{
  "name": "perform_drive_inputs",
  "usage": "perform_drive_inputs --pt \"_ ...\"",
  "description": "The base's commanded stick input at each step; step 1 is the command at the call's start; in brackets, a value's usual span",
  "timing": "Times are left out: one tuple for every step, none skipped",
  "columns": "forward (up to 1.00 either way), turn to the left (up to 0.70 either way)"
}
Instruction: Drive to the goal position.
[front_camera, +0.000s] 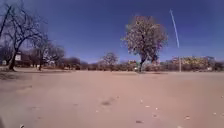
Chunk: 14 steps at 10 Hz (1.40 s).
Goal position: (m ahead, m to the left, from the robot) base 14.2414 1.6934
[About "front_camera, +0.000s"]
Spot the small bare tree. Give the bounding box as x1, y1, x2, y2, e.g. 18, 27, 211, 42
101, 51, 119, 72

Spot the large leafy tree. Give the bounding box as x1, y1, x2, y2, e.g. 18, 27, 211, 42
121, 15, 169, 73

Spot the tall pale pole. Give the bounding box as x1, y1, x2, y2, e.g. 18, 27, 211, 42
169, 9, 183, 73

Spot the row of distant trees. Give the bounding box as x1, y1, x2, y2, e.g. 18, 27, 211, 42
56, 55, 224, 72

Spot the white sign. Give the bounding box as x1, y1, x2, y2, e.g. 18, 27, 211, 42
14, 53, 22, 62

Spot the large bare tree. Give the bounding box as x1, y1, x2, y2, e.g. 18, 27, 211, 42
0, 2, 48, 72

